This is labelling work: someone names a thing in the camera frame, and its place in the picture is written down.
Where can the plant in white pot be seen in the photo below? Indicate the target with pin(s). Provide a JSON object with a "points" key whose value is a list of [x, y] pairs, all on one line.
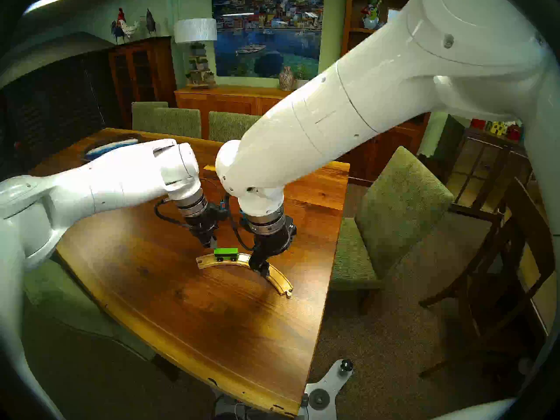
{"points": [[302, 75]]}

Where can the white rooster figurine red comb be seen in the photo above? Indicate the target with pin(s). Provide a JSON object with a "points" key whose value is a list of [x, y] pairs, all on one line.
{"points": [[129, 27]]}

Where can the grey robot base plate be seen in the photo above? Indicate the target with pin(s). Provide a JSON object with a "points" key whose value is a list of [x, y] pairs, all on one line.
{"points": [[326, 386]]}

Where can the dark wooden glass-door cabinet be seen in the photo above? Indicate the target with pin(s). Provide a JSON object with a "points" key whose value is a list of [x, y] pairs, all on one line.
{"points": [[140, 73]]}

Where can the oval tray blue inlay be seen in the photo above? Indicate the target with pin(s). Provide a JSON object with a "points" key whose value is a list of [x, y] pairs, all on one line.
{"points": [[109, 145]]}

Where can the dark grey rooster figurine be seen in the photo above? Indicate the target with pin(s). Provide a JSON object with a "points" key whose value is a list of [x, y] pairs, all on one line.
{"points": [[151, 23]]}

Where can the harbour town painting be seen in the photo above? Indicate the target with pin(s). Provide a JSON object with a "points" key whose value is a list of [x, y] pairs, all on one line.
{"points": [[267, 43]]}

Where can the ceiling light panel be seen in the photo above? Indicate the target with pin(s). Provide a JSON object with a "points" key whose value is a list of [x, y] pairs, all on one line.
{"points": [[46, 2]]}

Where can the black knob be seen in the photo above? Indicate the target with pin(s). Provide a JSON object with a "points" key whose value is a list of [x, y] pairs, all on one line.
{"points": [[346, 365]]}

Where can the tan wooden desk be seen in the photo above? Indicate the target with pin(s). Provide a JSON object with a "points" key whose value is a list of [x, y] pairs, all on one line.
{"points": [[542, 292]]}

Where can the dark glass-front cabinet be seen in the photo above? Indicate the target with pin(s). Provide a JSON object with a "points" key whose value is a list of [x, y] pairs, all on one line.
{"points": [[481, 169]]}

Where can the dark slatted window blind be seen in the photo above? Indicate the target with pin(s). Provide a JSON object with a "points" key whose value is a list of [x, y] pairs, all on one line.
{"points": [[52, 117]]}

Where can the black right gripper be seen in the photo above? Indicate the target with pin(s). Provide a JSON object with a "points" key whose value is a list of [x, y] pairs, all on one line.
{"points": [[271, 242]]}

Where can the dark wooden bookshelf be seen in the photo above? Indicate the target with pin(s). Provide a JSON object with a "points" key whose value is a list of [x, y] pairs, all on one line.
{"points": [[380, 152]]}

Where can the dark table leg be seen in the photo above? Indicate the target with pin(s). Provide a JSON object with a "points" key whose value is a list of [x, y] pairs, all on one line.
{"points": [[166, 366]]}

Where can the wooden sideboard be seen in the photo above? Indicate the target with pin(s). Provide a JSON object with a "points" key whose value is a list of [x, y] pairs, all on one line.
{"points": [[218, 102]]}

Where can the dark wooden chair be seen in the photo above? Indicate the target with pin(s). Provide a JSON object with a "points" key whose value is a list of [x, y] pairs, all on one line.
{"points": [[503, 270]]}

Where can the white drum lampshade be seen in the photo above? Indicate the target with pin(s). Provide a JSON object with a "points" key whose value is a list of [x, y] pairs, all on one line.
{"points": [[194, 29]]}

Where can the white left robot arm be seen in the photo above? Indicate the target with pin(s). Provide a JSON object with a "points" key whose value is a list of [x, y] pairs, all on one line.
{"points": [[109, 183]]}

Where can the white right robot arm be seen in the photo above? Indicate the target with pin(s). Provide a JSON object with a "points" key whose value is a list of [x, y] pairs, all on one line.
{"points": [[372, 95]]}

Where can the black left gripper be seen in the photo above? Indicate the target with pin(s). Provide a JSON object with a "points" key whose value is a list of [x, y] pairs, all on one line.
{"points": [[203, 222]]}

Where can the green toy bus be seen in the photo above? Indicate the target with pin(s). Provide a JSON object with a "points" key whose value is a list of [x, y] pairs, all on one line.
{"points": [[226, 253]]}

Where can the green upholstered chair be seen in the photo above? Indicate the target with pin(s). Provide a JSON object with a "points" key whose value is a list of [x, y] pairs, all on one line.
{"points": [[393, 213], [229, 126], [144, 110], [65, 309], [177, 122]]}

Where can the tiered wooden plant stand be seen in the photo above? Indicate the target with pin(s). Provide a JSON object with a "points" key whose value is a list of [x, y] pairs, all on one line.
{"points": [[200, 85]]}

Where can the wooden box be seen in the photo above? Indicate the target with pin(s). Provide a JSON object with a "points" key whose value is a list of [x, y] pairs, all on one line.
{"points": [[210, 167]]}

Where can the patterned ceramic vase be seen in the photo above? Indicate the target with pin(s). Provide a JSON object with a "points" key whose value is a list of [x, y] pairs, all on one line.
{"points": [[286, 78]]}

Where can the yellow house figurine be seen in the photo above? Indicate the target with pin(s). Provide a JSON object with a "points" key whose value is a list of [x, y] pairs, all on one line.
{"points": [[498, 128]]}

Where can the black round disc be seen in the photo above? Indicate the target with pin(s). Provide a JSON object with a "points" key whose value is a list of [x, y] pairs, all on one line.
{"points": [[318, 398]]}

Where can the curved wooden track piece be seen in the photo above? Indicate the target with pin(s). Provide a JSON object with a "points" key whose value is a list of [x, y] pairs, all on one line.
{"points": [[278, 278], [205, 261]]}

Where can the red house figurine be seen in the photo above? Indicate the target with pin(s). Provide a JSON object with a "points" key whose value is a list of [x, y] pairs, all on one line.
{"points": [[514, 133], [478, 124]]}

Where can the blue rooster figurine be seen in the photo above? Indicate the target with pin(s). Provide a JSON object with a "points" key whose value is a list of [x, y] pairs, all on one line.
{"points": [[116, 32]]}

